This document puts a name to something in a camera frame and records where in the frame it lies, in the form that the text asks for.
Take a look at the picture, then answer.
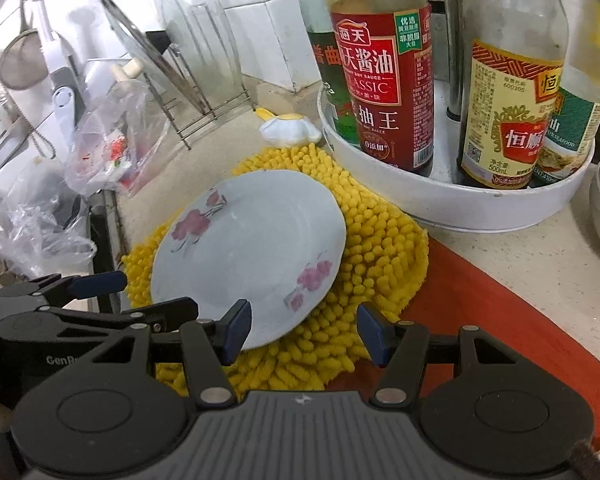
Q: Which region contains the glass lid with black knob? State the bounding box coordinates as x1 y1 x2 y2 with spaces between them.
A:
99 0 208 117

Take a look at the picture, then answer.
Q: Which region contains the yellow label vinegar bottle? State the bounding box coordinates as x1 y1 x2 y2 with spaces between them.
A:
457 0 570 190

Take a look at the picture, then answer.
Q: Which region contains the yellow chenille mat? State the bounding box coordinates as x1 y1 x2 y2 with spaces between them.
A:
120 144 430 397

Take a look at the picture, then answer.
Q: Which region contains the clear crumpled plastic bag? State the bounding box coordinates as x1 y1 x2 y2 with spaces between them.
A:
0 160 98 278

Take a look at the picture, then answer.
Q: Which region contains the metal pole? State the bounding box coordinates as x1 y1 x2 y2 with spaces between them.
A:
439 0 468 122

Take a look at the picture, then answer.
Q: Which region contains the white kitchen appliance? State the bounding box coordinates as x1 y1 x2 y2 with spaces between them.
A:
32 0 88 136

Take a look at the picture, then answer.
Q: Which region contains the plastic bag with red contents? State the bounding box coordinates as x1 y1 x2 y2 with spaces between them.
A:
65 75 172 197

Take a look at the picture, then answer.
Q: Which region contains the white label sauce bottle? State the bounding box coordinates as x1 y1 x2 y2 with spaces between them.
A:
532 0 600 181

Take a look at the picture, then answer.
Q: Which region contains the red label soy sauce bottle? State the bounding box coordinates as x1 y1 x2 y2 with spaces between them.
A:
322 0 435 173

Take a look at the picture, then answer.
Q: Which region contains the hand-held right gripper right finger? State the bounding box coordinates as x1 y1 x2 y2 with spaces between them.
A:
356 302 512 406

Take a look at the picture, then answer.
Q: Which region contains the red cloth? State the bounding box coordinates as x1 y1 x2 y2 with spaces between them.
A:
325 237 600 461

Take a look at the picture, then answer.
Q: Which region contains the large glass pot lid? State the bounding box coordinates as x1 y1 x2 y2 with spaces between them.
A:
150 0 243 98

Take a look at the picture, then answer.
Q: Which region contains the lid with beige knob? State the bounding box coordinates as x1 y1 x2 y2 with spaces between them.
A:
85 56 146 92

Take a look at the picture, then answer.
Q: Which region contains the metal mesh strainer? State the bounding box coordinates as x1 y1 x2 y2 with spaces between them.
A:
0 0 49 96

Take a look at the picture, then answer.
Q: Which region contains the white floral plate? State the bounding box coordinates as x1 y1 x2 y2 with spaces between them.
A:
150 169 347 351

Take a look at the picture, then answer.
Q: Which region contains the green label glass bottle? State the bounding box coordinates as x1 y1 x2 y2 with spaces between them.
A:
297 0 361 148

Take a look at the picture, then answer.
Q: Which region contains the white round turntable tray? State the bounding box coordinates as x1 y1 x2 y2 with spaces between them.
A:
316 80 597 233

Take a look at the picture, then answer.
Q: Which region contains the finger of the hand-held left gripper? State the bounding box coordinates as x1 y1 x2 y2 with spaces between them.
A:
0 297 201 342
0 271 129 307

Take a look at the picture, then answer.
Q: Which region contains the wire lid rack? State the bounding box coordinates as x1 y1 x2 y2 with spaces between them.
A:
157 5 253 151

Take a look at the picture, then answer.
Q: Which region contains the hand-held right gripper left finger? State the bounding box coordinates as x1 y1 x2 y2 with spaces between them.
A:
87 299 253 407

